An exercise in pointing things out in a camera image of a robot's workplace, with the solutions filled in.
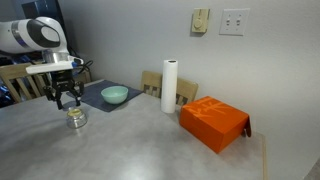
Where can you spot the orange cardboard box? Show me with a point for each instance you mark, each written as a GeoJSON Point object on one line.
{"type": "Point", "coordinates": [213, 121]}

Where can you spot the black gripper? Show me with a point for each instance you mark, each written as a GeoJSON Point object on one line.
{"type": "Point", "coordinates": [65, 83]}

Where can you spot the beige wall thermostat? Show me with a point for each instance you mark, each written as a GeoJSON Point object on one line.
{"type": "Point", "coordinates": [200, 20]}

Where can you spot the light wooden side cabinet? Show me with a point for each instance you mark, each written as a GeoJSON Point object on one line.
{"type": "Point", "coordinates": [85, 77]}

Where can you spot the silver round jar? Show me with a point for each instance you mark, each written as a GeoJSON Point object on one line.
{"type": "Point", "coordinates": [76, 119]}

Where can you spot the mint green bowl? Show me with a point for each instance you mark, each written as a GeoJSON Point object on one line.
{"type": "Point", "coordinates": [114, 94]}

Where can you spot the wooden chair with short backrest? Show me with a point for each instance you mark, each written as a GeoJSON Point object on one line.
{"type": "Point", "coordinates": [186, 88]}

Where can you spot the white paper towel roll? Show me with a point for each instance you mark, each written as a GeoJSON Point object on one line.
{"type": "Point", "coordinates": [169, 86]}

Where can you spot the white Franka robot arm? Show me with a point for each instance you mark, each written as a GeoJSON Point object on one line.
{"type": "Point", "coordinates": [30, 35]}

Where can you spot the dark blue cloth placemat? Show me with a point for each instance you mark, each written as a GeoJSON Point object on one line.
{"type": "Point", "coordinates": [100, 96]}

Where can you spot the dark background monitor panel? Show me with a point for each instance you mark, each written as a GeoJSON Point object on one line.
{"type": "Point", "coordinates": [43, 8]}

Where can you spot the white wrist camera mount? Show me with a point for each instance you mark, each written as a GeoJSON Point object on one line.
{"type": "Point", "coordinates": [50, 66]}

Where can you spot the wooden chair with slatted backrest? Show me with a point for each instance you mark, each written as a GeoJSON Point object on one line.
{"type": "Point", "coordinates": [16, 75]}

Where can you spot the white double light switch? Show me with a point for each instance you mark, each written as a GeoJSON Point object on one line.
{"type": "Point", "coordinates": [234, 21]}

